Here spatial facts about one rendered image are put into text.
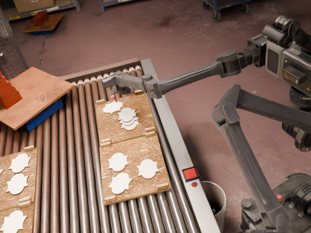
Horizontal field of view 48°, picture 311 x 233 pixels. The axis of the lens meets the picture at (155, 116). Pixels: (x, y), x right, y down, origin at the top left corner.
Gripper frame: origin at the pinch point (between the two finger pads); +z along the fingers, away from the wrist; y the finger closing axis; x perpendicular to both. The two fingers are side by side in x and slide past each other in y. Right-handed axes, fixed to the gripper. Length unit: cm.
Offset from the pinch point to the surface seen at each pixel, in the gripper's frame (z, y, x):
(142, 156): 10.0, 5.0, -40.8
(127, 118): 7.6, -0.4, -9.1
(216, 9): 86, 130, 261
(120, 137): 10.1, -6.6, -22.5
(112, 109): 9.4, -9.4, 4.8
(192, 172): 11, 29, -59
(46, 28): 94, -114, 333
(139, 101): 10.4, 8.7, 7.6
